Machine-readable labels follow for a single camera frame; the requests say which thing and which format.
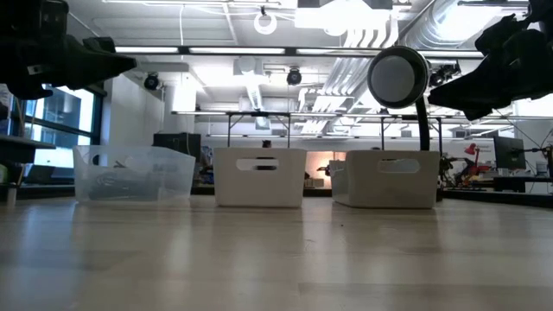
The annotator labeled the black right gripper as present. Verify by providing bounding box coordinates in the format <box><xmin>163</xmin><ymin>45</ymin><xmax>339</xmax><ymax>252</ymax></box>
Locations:
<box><xmin>428</xmin><ymin>0</ymin><xmax>553</xmax><ymax>121</ymax></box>

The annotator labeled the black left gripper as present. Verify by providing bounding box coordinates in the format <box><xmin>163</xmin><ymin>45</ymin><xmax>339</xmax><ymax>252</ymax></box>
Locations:
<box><xmin>0</xmin><ymin>36</ymin><xmax>138</xmax><ymax>100</ymax></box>

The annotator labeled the clear plastic bin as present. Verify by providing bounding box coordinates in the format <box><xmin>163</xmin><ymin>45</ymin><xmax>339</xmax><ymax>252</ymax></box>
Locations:
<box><xmin>73</xmin><ymin>145</ymin><xmax>196</xmax><ymax>203</ymax></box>

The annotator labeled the grey plastic bin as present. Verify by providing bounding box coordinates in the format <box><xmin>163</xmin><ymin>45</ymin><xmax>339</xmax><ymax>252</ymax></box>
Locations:
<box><xmin>330</xmin><ymin>149</ymin><xmax>441</xmax><ymax>210</ymax></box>

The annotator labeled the white plastic bin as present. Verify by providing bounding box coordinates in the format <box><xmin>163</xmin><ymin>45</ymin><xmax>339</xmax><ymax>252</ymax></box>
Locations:
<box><xmin>213</xmin><ymin>148</ymin><xmax>308</xmax><ymax>208</ymax></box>

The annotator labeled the black background monitor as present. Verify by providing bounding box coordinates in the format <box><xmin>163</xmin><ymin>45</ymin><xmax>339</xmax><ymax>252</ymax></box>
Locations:
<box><xmin>493</xmin><ymin>136</ymin><xmax>527</xmax><ymax>170</ymax></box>

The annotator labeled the black desk lamp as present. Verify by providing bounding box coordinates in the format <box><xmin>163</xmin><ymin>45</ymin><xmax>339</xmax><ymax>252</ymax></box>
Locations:
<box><xmin>366</xmin><ymin>46</ymin><xmax>433</xmax><ymax>152</ymax></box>

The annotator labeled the red desk lamp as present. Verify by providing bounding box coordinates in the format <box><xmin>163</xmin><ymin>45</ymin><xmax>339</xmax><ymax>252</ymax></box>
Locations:
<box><xmin>463</xmin><ymin>143</ymin><xmax>493</xmax><ymax>177</ymax></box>

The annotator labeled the black framed background table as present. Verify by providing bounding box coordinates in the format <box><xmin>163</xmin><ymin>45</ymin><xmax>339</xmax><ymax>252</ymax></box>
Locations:
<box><xmin>378</xmin><ymin>114</ymin><xmax>444</xmax><ymax>152</ymax></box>
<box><xmin>224</xmin><ymin>111</ymin><xmax>293</xmax><ymax>149</ymax></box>

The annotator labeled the white wipes canister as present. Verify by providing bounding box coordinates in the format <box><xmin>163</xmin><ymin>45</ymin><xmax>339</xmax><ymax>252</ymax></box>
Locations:
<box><xmin>0</xmin><ymin>84</ymin><xmax>14</xmax><ymax>122</ymax></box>

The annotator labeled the black cabinet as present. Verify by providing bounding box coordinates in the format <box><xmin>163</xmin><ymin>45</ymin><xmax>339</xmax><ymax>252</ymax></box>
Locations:
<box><xmin>153</xmin><ymin>132</ymin><xmax>202</xmax><ymax>150</ymax></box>

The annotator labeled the black desk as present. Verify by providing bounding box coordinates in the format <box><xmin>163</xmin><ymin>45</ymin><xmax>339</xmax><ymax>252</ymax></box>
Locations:
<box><xmin>0</xmin><ymin>133</ymin><xmax>57</xmax><ymax>164</ymax></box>

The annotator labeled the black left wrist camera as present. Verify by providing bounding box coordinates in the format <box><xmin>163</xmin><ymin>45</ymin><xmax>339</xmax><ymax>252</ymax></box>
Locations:
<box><xmin>0</xmin><ymin>0</ymin><xmax>70</xmax><ymax>39</ymax></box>

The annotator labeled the white ring ceiling light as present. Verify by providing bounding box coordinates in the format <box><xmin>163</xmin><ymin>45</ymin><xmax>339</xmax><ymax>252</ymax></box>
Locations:
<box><xmin>253</xmin><ymin>11</ymin><xmax>278</xmax><ymax>36</ymax></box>

